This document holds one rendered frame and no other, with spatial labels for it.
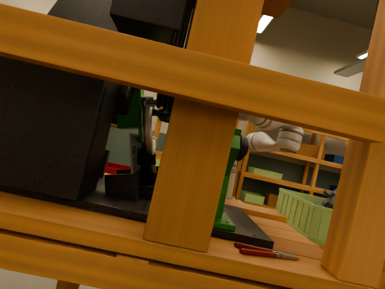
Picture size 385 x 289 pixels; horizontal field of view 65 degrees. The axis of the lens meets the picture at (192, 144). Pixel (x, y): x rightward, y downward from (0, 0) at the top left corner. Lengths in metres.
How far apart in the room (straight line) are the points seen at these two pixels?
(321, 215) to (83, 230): 1.11
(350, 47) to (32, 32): 7.54
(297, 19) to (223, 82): 7.02
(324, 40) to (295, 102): 7.07
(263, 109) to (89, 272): 0.49
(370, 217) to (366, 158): 0.13
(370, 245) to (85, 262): 0.61
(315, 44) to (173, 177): 7.06
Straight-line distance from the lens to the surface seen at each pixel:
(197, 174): 0.63
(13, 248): 0.74
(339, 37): 7.87
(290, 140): 1.21
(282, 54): 7.22
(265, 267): 0.71
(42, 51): 0.66
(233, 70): 0.61
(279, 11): 0.91
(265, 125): 1.08
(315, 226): 1.52
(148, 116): 0.94
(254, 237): 0.83
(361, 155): 0.77
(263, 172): 6.26
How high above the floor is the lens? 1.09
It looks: 1 degrees up
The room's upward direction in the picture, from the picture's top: 13 degrees clockwise
